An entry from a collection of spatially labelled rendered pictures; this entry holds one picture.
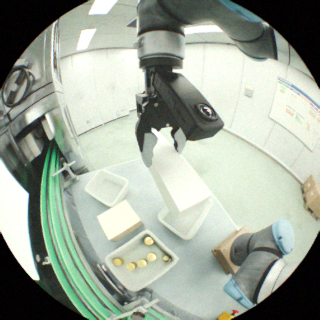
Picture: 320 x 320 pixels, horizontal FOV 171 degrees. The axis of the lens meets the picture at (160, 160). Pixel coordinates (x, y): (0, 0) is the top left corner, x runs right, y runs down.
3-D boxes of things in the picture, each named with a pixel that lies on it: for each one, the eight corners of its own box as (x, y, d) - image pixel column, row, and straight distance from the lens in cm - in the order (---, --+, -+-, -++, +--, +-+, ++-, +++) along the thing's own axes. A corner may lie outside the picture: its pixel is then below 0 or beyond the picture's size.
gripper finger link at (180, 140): (176, 143, 30) (170, 114, 25) (188, 156, 27) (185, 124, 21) (167, 148, 30) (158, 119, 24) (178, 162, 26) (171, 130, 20)
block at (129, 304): (125, 298, 52) (119, 305, 46) (144, 289, 48) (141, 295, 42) (132, 305, 53) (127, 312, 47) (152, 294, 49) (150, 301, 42)
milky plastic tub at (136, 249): (110, 257, 55) (101, 258, 47) (149, 230, 51) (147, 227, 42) (136, 287, 55) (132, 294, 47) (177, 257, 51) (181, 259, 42)
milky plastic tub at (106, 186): (105, 176, 74) (100, 167, 69) (133, 188, 63) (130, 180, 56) (89, 197, 71) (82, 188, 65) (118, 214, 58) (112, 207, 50)
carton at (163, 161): (157, 145, 36) (157, 129, 33) (200, 208, 23) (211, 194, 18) (140, 149, 35) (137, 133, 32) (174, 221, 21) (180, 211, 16)
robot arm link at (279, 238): (273, 240, 54) (300, 226, 47) (258, 270, 48) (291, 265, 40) (258, 224, 48) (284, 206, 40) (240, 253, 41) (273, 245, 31)
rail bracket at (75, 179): (68, 191, 78) (46, 166, 66) (87, 179, 73) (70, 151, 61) (69, 197, 74) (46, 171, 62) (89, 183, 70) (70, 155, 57)
